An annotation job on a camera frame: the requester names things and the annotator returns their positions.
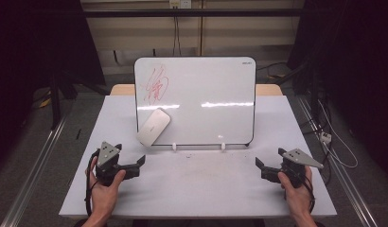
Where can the small black pen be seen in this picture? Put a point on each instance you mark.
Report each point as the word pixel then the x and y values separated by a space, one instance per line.
pixel 78 134

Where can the white power strip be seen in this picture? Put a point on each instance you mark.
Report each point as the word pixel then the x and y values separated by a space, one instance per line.
pixel 325 137

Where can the aluminium floor rail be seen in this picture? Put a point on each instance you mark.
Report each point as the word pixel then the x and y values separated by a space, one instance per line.
pixel 346 186
pixel 34 176

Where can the person's left hand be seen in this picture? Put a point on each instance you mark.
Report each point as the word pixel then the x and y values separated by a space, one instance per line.
pixel 102 197

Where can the white wall socket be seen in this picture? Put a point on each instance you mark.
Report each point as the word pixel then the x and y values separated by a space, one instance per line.
pixel 180 3

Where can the white whiteboard support clip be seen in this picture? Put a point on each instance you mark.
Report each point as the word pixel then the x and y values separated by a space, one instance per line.
pixel 174 146
pixel 223 146

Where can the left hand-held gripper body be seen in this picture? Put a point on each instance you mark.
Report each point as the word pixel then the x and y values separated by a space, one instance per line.
pixel 107 157

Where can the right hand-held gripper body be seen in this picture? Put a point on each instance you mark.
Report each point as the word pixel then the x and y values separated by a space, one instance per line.
pixel 297 159

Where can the white whiteboard eraser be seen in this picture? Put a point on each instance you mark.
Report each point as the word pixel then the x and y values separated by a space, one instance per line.
pixel 152 126

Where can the black curtain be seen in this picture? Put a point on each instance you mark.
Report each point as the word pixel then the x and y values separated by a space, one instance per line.
pixel 356 47
pixel 31 47

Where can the white whiteboard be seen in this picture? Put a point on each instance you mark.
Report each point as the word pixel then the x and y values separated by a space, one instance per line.
pixel 195 123

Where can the person's right hand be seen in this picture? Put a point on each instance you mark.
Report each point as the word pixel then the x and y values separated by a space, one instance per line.
pixel 297 198

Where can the black metal stand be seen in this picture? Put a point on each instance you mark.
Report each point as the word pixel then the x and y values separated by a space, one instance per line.
pixel 55 104

